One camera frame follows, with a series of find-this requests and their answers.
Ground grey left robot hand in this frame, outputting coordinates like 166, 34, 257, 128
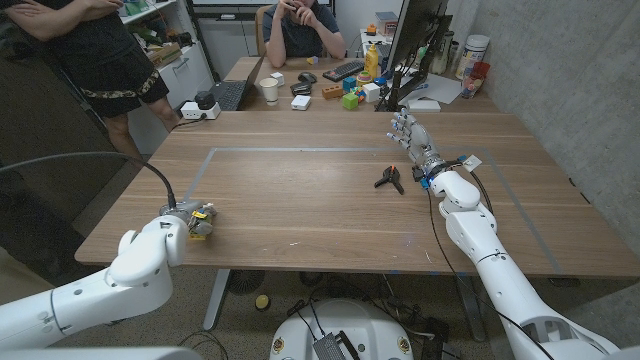
159, 199, 219, 238

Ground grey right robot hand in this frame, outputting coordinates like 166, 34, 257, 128
385, 108, 450, 177

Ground black orange pliers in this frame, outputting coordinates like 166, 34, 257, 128
373, 165, 405, 196

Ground white paper sheet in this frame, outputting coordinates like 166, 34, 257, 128
399, 73, 464, 106

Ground red snack bag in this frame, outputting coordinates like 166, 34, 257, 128
460, 61, 492, 100

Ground black floor fan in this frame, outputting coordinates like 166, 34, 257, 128
227, 269, 266, 296

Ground yellow squeeze bottle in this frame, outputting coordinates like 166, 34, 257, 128
363, 43, 380, 80

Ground white table leg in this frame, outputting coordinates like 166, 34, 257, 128
202, 269, 231, 331

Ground dark bottle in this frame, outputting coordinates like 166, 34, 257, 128
430, 30, 455, 76

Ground white power strip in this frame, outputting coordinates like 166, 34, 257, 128
179, 100, 222, 121

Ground black keyboard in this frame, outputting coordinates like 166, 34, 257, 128
322, 59, 366, 83

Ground white canister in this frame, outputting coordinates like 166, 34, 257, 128
454, 34, 491, 81

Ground black power adapter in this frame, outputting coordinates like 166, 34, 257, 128
193, 90, 217, 111

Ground black computer monitor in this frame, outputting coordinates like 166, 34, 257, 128
374, 0, 454, 112

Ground dark laptop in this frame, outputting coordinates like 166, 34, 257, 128
207, 52, 266, 112

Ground clear plastic storage box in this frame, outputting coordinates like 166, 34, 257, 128
374, 10, 400, 37

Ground white cabinet shelf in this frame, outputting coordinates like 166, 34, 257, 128
119, 0, 216, 156

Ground white paper cup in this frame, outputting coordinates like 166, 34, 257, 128
258, 77, 280, 107

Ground cardboard box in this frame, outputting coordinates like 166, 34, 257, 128
148, 42, 184, 69

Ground seated person dark shirt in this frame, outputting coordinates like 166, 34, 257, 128
262, 0, 347, 70

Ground grey table leg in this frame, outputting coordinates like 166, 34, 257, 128
457, 274, 487, 344

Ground standing person black clothes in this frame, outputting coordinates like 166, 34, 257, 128
0, 0, 182, 162

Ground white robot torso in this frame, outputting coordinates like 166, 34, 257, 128
268, 298, 415, 360

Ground brown chair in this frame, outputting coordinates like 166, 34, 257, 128
253, 4, 274, 57

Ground black box on torso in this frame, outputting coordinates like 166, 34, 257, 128
312, 330, 361, 360

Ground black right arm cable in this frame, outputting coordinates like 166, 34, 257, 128
423, 158, 556, 360

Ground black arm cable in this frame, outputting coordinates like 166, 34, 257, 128
423, 158, 556, 360
0, 150, 179, 210

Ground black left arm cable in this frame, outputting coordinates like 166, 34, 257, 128
0, 150, 179, 210

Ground black floor cable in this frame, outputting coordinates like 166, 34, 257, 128
178, 329, 229, 360

